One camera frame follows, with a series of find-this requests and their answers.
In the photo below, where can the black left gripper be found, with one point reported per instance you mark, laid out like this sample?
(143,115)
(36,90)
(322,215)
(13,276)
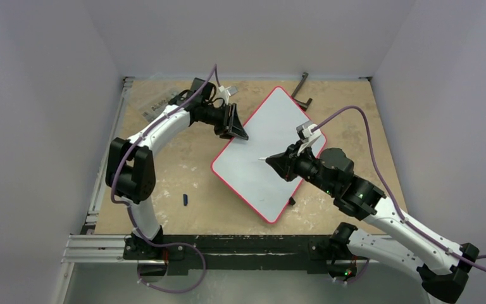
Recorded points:
(235,128)

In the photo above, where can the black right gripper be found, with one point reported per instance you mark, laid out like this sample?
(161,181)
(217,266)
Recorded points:
(288,161)

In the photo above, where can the red-framed whiteboard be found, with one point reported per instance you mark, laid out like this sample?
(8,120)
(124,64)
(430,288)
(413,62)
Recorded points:
(271,129)

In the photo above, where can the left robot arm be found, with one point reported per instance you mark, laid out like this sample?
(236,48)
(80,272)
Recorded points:
(130,171)

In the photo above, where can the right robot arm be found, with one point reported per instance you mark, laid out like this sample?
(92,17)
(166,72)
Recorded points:
(441,265)

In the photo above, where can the clear plastic screw box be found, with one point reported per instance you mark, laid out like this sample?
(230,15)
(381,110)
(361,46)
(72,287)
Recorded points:
(150,97)

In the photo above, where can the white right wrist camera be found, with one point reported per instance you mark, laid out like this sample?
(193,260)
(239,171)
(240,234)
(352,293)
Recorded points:
(308,133)

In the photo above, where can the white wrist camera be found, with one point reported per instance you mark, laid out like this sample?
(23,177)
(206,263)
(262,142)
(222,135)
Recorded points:
(308,133)
(226,92)

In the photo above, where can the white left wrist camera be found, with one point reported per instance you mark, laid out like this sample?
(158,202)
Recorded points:
(226,92)

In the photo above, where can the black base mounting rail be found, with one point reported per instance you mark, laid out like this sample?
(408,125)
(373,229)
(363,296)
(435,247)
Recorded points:
(177,254)

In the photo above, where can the aluminium frame rail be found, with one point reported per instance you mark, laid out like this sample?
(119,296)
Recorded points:
(99,249)

